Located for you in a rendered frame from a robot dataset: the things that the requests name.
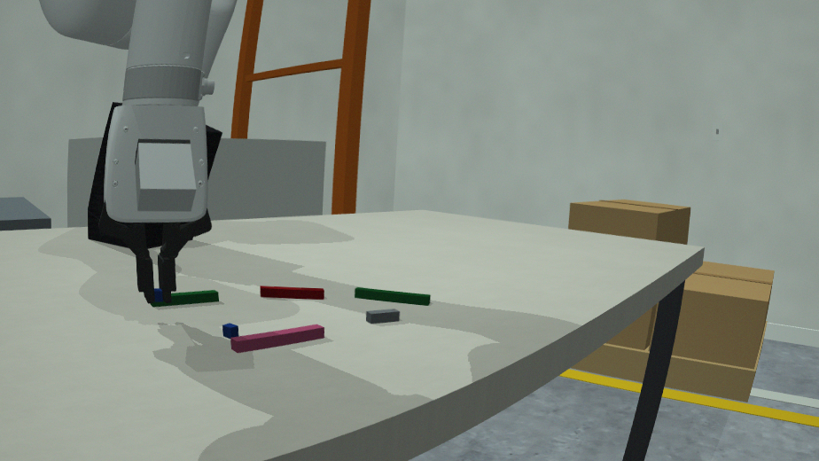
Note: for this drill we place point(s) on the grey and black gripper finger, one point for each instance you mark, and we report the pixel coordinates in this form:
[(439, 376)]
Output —
[(134, 238), (174, 237)]

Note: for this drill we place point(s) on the pink rectangular rod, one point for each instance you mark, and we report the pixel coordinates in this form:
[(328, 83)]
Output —
[(277, 338)]

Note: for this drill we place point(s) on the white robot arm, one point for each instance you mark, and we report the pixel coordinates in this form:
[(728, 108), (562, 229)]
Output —
[(169, 39)]

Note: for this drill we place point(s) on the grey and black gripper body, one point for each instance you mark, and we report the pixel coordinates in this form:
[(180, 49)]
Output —
[(152, 118)]

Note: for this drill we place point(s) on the green rod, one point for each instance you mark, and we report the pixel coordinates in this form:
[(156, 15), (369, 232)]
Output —
[(392, 296), (190, 298)]

